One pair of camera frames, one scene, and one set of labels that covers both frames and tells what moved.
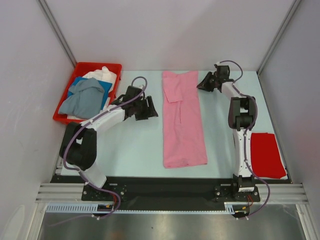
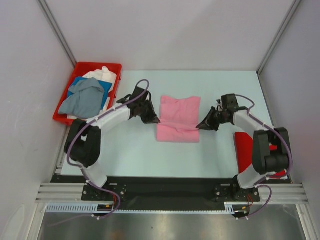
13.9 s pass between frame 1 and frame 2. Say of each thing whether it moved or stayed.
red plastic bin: stayed
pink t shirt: moved
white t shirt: stayed
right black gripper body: moved
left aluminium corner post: stayed
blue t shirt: stayed
